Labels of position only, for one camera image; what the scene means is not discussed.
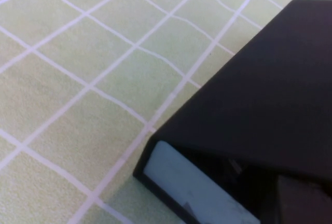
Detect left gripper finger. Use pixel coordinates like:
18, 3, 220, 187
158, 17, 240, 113
276, 174, 332, 224

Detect black glasses case printed sides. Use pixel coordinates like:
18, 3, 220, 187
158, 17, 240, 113
132, 0, 332, 224

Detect green white-grid tablecloth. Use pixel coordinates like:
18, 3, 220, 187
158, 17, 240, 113
0, 0, 332, 224

